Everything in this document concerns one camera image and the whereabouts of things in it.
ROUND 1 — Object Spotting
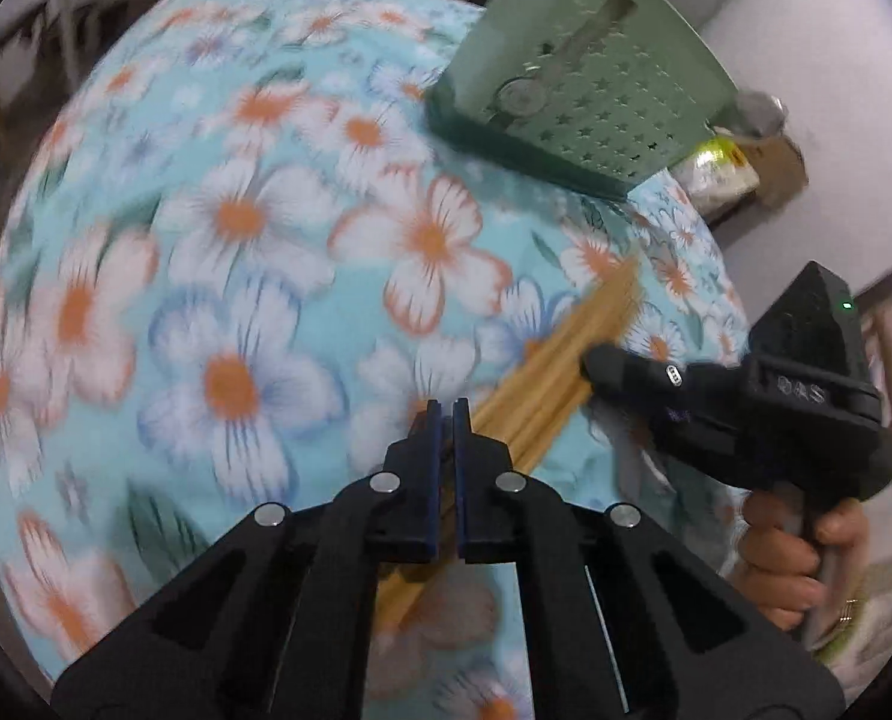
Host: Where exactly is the wooden chopstick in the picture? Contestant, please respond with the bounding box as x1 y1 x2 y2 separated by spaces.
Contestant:
372 253 643 636

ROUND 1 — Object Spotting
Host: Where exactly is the steel ladle spoon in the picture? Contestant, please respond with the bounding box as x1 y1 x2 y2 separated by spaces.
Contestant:
729 89 788 140

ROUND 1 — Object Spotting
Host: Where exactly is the green fleece sleeve forearm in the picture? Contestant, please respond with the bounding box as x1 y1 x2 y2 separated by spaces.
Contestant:
814 559 892 704

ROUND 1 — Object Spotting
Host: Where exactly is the right hand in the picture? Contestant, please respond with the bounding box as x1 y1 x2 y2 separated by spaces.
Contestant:
731 491 869 634

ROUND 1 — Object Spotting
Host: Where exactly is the cardboard box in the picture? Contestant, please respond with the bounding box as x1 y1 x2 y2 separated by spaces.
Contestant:
737 133 809 211

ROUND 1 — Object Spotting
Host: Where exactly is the yellow green rice bag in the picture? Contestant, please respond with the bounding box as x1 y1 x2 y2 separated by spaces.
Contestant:
671 135 760 220

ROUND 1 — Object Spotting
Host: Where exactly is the floral blue tablecloth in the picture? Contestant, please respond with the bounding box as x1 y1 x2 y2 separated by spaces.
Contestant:
0 0 747 684

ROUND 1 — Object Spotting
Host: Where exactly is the green plastic utensil holder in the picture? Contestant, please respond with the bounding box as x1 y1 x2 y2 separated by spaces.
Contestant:
425 0 737 202

